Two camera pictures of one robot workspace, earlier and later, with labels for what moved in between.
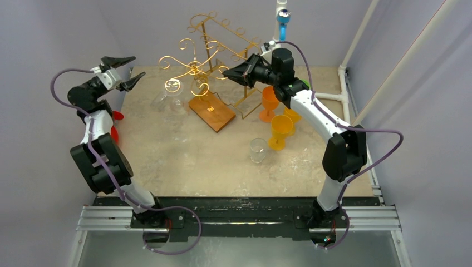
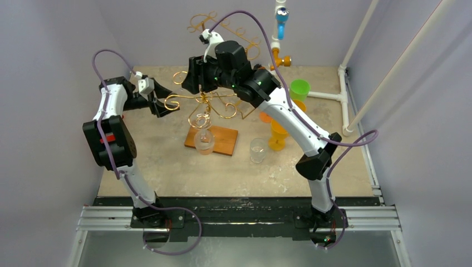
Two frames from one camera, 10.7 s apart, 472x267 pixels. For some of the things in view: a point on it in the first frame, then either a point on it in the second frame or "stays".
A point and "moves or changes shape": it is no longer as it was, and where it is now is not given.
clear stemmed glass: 173,87 moves or changes shape
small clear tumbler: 257,149 stays
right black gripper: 251,69 -> 197,74
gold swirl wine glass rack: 209,106 moves or changes shape
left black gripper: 108,63 -> 158,108
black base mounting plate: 235,219 stays
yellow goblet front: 280,125 stays
